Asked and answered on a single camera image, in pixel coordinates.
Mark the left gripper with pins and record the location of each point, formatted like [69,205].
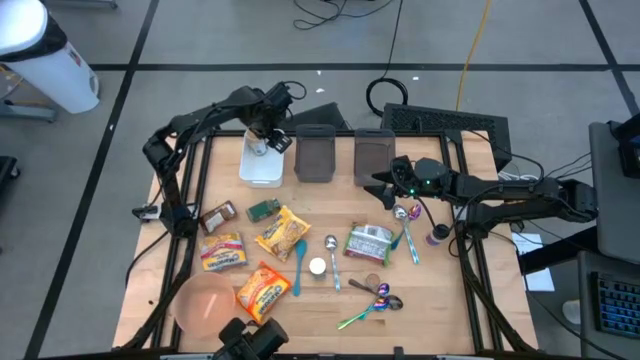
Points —
[275,107]

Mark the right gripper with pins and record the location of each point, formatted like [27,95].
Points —
[407,185]

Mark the pink green ramen packet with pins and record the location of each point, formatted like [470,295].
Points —
[369,244]

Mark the green spice jar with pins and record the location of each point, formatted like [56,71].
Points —
[262,210]

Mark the teal plastic spoon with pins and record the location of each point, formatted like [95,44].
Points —
[300,250]

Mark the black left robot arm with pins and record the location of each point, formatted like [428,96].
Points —
[200,117]

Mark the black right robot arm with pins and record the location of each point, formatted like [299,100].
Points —
[525,192]

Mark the grey plastic bin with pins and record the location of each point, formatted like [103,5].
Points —
[372,155]
[315,160]

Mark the white plastic bin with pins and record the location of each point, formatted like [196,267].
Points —
[260,172]

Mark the purple label bottle black cap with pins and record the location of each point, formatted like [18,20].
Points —
[440,232]

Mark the brown spice packet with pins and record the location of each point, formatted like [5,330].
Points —
[218,218]

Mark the iridescent purple spoon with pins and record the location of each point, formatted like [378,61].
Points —
[383,289]

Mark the bagel seasoning jar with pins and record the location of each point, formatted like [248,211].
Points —
[317,266]

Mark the dark metal spoon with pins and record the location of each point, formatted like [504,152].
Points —
[395,303]

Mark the iridescent green spoon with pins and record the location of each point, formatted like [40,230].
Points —
[381,303]

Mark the yellow red ramen packet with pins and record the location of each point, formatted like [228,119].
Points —
[223,252]

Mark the orange ramen packet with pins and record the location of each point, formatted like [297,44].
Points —
[262,292]

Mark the black table clamp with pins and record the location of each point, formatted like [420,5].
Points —
[398,351]

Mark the black desk crossbar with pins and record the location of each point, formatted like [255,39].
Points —
[550,255]

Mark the pink translucent bowl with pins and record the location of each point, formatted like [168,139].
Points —
[202,305]

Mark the white paper sheet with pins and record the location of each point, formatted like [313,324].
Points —
[540,280]

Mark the black handheld device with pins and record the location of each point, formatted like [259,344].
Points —
[250,342]

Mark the white trash can black rim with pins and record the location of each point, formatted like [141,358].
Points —
[55,75]

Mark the white computer mouse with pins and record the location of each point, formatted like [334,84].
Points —
[572,311]

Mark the grey side desk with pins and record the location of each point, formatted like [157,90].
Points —
[615,220]

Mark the grey table foot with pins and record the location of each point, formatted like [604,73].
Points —
[30,112]

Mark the black desk device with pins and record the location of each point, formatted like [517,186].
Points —
[631,155]

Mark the black backlit keyboard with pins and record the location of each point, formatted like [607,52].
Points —
[617,305]

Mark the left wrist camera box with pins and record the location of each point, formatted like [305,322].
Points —
[280,141]

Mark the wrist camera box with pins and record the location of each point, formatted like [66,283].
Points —
[404,164]
[280,141]

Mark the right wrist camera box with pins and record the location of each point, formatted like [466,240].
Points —
[404,164]

